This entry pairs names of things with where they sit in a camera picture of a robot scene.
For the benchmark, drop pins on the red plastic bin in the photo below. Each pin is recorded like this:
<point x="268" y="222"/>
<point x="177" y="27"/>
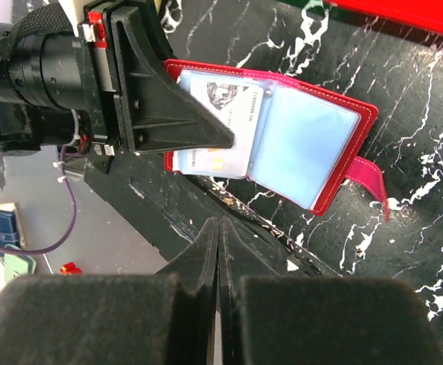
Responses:
<point x="424" y="14"/>

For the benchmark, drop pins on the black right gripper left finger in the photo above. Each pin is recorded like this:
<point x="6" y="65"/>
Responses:
<point x="165" y="318"/>

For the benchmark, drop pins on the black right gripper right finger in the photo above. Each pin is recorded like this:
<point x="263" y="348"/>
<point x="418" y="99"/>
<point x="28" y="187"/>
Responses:
<point x="267" y="318"/>

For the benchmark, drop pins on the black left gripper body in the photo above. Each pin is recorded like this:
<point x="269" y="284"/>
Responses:
<point x="55" y="84"/>

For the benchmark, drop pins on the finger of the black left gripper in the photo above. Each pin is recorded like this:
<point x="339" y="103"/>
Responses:
<point x="155" y="114"/>

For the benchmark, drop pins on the blue wallet on floor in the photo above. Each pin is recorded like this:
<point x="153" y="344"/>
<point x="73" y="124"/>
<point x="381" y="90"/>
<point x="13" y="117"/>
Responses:
<point x="10" y="227"/>

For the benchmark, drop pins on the red leather card holder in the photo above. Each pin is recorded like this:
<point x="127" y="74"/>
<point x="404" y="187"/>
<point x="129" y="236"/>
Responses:
<point x="296" y="139"/>

